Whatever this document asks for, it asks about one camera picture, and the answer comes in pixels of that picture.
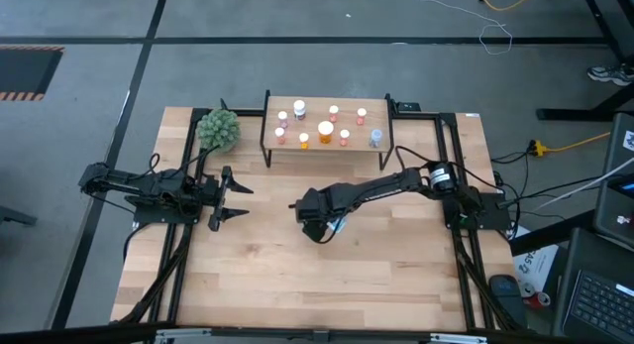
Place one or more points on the hazard striped floor hatch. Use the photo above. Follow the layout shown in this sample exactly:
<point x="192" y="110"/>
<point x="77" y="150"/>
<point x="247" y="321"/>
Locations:
<point x="25" y="71"/>

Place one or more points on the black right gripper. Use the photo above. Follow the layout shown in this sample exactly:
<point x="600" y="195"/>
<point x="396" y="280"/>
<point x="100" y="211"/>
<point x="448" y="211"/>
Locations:
<point x="317" y="210"/>

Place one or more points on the artificial green potted plant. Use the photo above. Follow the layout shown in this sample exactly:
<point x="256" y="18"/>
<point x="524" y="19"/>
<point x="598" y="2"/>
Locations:
<point x="218" y="129"/>

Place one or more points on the large orange pill bottle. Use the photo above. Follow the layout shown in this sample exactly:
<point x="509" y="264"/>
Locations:
<point x="325" y="132"/>

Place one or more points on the red drink can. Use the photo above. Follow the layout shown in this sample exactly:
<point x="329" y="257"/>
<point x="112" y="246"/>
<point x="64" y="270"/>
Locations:
<point x="541" y="299"/>

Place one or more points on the small orange pill bottle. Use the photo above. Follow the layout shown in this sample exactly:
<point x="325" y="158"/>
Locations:
<point x="303" y="140"/>

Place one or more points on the black desk frame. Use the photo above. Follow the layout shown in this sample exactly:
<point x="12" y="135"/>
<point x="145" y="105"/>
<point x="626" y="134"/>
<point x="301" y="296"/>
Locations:
<point x="569" y="114"/>

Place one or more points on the large white labelled medicine bottle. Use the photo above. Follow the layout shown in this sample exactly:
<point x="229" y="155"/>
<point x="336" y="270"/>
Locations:
<point x="340" y="226"/>

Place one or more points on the black laptop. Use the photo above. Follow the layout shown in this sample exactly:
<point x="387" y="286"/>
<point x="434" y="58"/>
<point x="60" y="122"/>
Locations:
<point x="594" y="304"/>

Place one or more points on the medium white medicine bottle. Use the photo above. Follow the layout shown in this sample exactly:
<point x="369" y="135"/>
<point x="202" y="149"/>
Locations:
<point x="299" y="108"/>

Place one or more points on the person's shoe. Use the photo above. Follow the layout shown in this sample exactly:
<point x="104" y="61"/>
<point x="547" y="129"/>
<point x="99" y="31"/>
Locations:
<point x="611" y="75"/>

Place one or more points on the wooden shelf with black frame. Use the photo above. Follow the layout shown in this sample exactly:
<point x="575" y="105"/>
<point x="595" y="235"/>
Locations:
<point x="317" y="150"/>

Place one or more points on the white printed paper box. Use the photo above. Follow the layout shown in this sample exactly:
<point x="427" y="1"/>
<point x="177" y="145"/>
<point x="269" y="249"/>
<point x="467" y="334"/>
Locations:
<point x="535" y="264"/>

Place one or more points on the black chair leg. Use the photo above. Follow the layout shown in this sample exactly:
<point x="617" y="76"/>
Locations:
<point x="15" y="216"/>

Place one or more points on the black rig crossbar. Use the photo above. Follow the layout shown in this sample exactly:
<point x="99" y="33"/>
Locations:
<point x="317" y="335"/>

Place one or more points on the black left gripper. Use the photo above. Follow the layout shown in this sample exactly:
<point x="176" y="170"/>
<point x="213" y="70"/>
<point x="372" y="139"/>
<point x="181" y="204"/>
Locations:
<point x="218" y="190"/>

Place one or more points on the small pink pill bottle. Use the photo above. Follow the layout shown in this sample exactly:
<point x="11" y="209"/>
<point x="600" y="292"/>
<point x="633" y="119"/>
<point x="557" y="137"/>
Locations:
<point x="283" y="118"/>
<point x="362" y="115"/>
<point x="280" y="135"/>
<point x="334" y="112"/>
<point x="344" y="137"/>

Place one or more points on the black aluminium table frame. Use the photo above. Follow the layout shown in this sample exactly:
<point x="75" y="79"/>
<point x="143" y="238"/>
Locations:
<point x="250" y="111"/>

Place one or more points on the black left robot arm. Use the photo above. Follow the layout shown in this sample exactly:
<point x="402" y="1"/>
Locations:
<point x="124" y="180"/>

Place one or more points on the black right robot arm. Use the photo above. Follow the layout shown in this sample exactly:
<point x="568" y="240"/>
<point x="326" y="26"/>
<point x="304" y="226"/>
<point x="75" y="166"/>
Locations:
<point x="386" y="185"/>

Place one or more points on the black handheld device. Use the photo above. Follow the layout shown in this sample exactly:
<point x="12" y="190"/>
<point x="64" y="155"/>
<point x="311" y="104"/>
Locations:
<point x="505" y="292"/>

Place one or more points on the black computer monitor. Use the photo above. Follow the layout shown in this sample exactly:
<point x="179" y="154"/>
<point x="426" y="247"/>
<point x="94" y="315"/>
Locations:
<point x="611" y="195"/>

